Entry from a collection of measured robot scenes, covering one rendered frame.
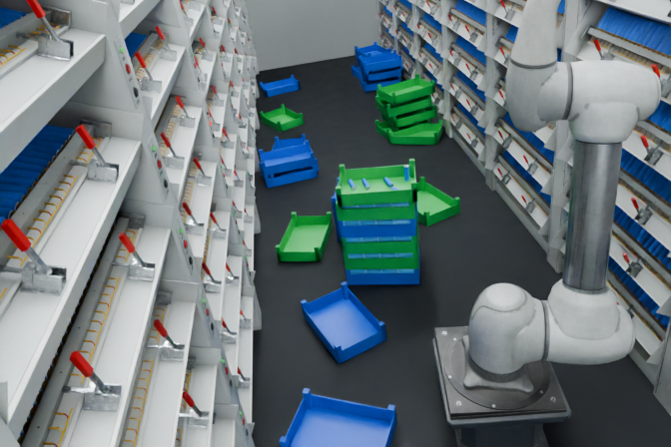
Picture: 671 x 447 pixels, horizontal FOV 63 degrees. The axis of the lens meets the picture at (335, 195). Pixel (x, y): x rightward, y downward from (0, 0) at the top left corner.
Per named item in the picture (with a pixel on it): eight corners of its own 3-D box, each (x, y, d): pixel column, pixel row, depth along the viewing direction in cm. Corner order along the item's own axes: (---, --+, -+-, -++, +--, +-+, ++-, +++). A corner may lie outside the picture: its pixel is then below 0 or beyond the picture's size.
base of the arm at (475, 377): (524, 332, 163) (526, 319, 160) (533, 395, 145) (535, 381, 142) (461, 328, 167) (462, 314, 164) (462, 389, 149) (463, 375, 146)
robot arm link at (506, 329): (466, 327, 160) (470, 269, 148) (532, 331, 156) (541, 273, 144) (467, 372, 146) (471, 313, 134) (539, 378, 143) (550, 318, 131)
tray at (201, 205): (215, 175, 180) (219, 148, 175) (197, 290, 127) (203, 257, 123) (151, 164, 175) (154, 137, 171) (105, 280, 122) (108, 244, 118)
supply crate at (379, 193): (415, 176, 221) (413, 158, 217) (417, 202, 204) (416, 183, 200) (341, 181, 225) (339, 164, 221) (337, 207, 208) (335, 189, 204)
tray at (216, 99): (225, 104, 241) (230, 73, 234) (217, 162, 188) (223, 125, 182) (178, 95, 236) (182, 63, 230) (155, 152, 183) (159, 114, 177)
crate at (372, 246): (418, 224, 233) (417, 209, 229) (417, 252, 216) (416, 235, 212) (348, 226, 239) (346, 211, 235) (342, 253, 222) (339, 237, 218)
